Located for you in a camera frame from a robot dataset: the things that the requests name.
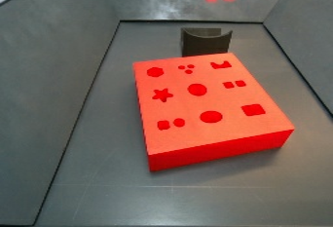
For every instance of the red shape-sorter board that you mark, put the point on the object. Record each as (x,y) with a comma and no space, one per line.
(205,110)

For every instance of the black curved holder stand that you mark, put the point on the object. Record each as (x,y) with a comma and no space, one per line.
(204,41)

